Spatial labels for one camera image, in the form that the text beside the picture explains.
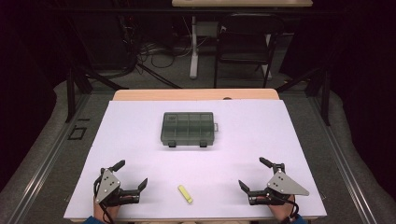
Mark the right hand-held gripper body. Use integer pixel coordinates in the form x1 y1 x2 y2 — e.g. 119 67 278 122
247 162 311 206

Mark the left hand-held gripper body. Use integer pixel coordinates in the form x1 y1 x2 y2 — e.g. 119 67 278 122
92 167 141 208

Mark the small yellow bar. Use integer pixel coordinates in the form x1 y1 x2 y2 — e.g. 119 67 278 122
177 184 194 204

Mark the grey transparent compartment box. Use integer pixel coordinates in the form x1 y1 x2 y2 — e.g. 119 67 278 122
160 111 219 148

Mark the person's right hand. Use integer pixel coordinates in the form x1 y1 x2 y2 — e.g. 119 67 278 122
266 195 297 224

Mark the person's left hand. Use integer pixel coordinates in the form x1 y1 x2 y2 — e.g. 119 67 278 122
92 199 121 224

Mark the white board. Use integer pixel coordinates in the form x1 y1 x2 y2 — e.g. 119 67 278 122
64 99 328 220

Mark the black metal stand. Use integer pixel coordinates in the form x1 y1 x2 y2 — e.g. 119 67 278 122
64 65 129 124
275 66 332 127

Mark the black tripod leg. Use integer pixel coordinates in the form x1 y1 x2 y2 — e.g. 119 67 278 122
136 63 182 90

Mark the wooden table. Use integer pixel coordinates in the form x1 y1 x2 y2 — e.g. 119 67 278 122
69 88 319 224

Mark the black folding chair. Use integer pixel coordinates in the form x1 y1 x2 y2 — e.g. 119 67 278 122
214 12 286 90

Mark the white desk leg with foot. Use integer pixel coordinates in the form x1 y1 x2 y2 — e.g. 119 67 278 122
189 15 200 80

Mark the dark equipment rack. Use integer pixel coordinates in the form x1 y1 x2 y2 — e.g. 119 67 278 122
115 0 142 73

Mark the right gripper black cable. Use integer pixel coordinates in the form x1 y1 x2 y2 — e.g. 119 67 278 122
277 195 301 224

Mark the bundle of floor cables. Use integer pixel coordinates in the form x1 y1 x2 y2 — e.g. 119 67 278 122
136 38 194 70

